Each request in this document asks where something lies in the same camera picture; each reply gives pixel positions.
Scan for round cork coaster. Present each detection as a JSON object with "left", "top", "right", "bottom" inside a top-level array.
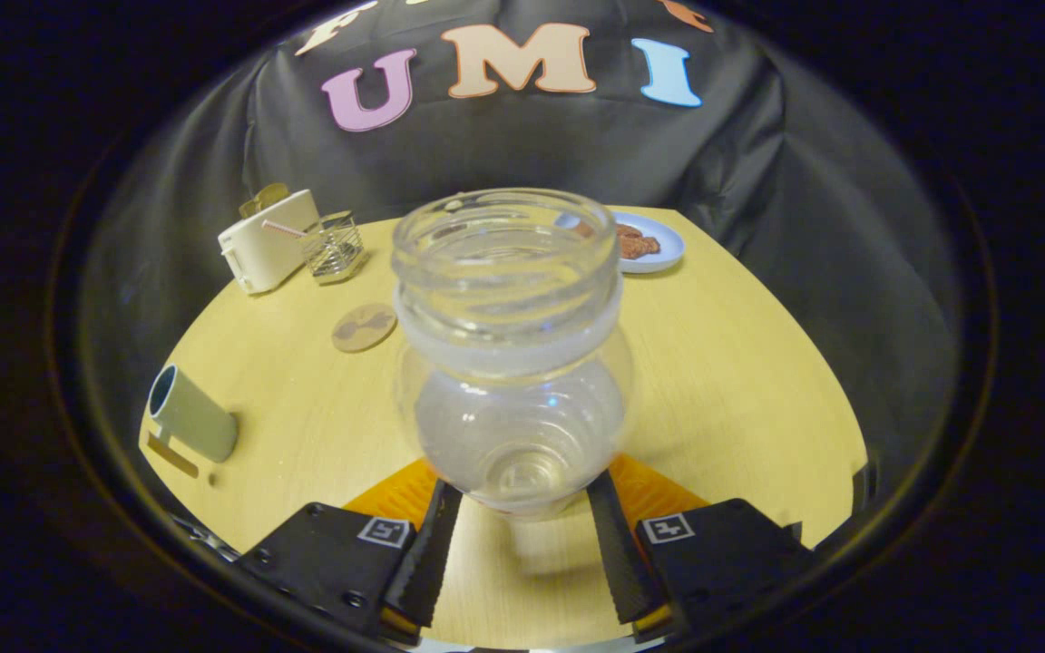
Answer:
[{"left": 332, "top": 303, "right": 398, "bottom": 354}]

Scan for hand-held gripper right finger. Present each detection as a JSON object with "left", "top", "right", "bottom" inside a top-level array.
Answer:
[{"left": 586, "top": 453, "right": 818, "bottom": 638}]

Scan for clear plastic bottle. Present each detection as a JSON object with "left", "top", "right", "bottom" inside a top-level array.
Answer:
[{"left": 391, "top": 188, "right": 634, "bottom": 520}]

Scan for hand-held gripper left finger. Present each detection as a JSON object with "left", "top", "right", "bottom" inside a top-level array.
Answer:
[{"left": 237, "top": 458, "right": 464, "bottom": 643}]

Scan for light wooden table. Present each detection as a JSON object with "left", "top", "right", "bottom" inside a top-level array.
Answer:
[{"left": 139, "top": 207, "right": 868, "bottom": 649}]

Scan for white toaster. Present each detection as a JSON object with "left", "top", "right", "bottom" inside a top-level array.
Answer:
[{"left": 218, "top": 189, "right": 322, "bottom": 296}]

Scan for brown toast slice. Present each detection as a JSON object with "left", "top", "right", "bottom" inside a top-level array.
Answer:
[{"left": 239, "top": 182, "right": 290, "bottom": 219}]

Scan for grey-green cup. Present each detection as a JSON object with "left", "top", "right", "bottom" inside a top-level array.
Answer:
[{"left": 148, "top": 365, "right": 239, "bottom": 463}]

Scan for ribbed glass holder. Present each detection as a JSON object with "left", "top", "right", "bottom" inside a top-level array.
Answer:
[{"left": 300, "top": 210, "right": 367, "bottom": 286}]

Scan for light blue plate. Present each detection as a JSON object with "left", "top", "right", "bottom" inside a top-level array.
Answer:
[{"left": 556, "top": 210, "right": 686, "bottom": 275}]

